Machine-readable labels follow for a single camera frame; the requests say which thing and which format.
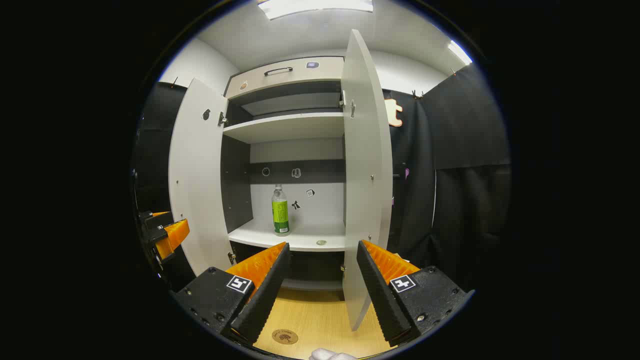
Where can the ceiling light panel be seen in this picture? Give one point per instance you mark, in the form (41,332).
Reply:
(460,52)
(315,7)

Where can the grey cabinet door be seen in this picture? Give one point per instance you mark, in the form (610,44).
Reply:
(367,150)
(200,190)

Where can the black backdrop cloth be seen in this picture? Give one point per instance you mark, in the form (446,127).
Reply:
(465,200)

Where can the green label plastic bottle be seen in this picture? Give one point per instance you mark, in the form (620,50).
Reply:
(280,215)

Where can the grey cabinet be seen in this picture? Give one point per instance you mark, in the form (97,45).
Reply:
(300,235)

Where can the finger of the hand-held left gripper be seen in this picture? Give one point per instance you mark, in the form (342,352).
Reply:
(172,237)
(159,221)

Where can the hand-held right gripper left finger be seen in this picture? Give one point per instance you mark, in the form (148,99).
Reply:
(265,295)

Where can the grey cabinet drawer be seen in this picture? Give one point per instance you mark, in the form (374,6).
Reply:
(285,82)

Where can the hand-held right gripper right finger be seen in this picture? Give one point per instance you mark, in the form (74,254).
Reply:
(382,295)

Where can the round cork coaster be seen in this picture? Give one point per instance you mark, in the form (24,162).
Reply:
(285,336)

